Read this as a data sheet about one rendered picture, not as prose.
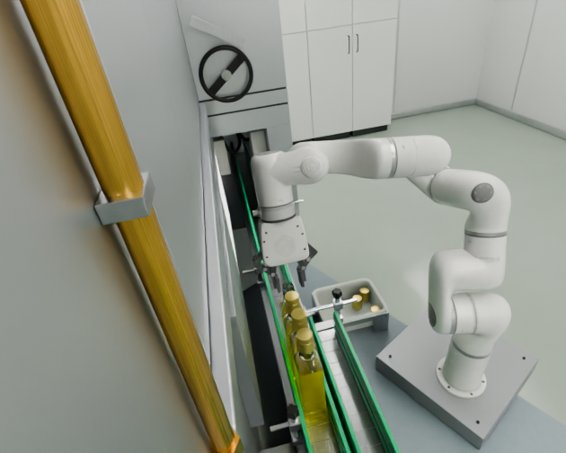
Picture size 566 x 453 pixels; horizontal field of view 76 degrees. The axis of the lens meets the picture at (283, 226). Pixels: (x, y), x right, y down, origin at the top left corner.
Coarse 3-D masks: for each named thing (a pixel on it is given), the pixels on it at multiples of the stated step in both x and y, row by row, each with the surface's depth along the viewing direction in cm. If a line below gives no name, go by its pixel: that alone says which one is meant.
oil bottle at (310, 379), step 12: (300, 360) 79; (312, 360) 78; (300, 372) 78; (312, 372) 78; (300, 384) 80; (312, 384) 80; (300, 396) 86; (312, 396) 83; (324, 396) 84; (312, 408) 86; (324, 408) 87; (312, 420) 88
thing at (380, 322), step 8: (312, 296) 132; (320, 320) 125; (360, 320) 120; (368, 320) 121; (376, 320) 121; (384, 320) 122; (352, 328) 121; (360, 328) 122; (368, 328) 123; (376, 328) 124; (384, 328) 124; (352, 336) 124
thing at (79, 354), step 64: (0, 0) 13; (128, 0) 39; (0, 64) 12; (128, 64) 33; (0, 128) 12; (64, 128) 16; (128, 128) 28; (192, 128) 90; (0, 192) 11; (64, 192) 15; (192, 192) 61; (0, 256) 10; (64, 256) 14; (128, 256) 22; (192, 256) 47; (0, 320) 10; (64, 320) 13; (128, 320) 20; (0, 384) 9; (64, 384) 12; (128, 384) 18; (0, 448) 9; (64, 448) 12; (128, 448) 16; (192, 448) 27; (256, 448) 83
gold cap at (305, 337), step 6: (300, 330) 76; (306, 330) 76; (300, 336) 75; (306, 336) 75; (312, 336) 75; (300, 342) 75; (306, 342) 74; (312, 342) 76; (300, 348) 76; (306, 348) 75; (312, 348) 76
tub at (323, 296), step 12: (324, 288) 132; (348, 288) 133; (360, 288) 134; (372, 288) 129; (324, 300) 134; (372, 300) 131; (324, 312) 131; (348, 312) 130; (360, 312) 130; (372, 312) 120; (384, 312) 120
